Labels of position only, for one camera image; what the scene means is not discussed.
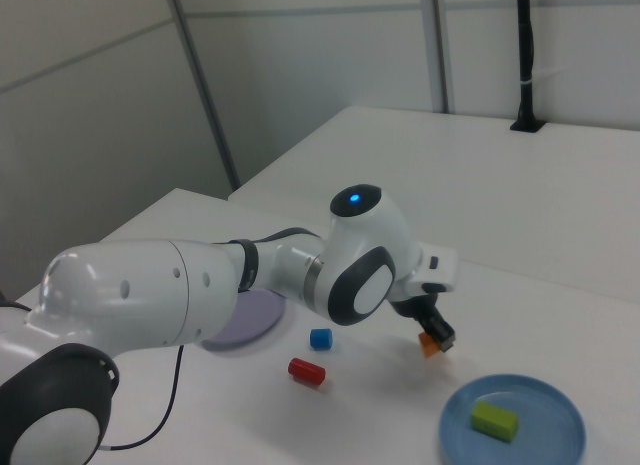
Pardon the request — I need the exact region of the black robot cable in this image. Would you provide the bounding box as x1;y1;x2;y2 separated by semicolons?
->
98;227;324;454

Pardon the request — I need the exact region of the green rectangular block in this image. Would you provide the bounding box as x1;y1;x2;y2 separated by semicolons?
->
469;398;519;443

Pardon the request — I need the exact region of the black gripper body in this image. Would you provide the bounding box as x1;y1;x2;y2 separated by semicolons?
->
391;292;442;326

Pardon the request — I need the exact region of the purple plate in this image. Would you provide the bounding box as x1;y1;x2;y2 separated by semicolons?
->
199;289;287;351

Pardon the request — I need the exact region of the blue plate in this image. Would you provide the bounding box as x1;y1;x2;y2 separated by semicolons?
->
438;373;586;465

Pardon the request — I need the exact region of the orange rectangular block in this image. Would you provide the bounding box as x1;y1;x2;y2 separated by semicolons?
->
418;332;442;359

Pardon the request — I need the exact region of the red cylinder block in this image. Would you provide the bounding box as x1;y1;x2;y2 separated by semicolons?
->
287;357;327;385

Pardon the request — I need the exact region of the black stand pole with base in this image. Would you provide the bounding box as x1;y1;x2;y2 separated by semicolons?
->
509;0;546;134

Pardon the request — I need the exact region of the blue hexagonal block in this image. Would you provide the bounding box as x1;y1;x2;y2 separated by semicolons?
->
309;327;334;352

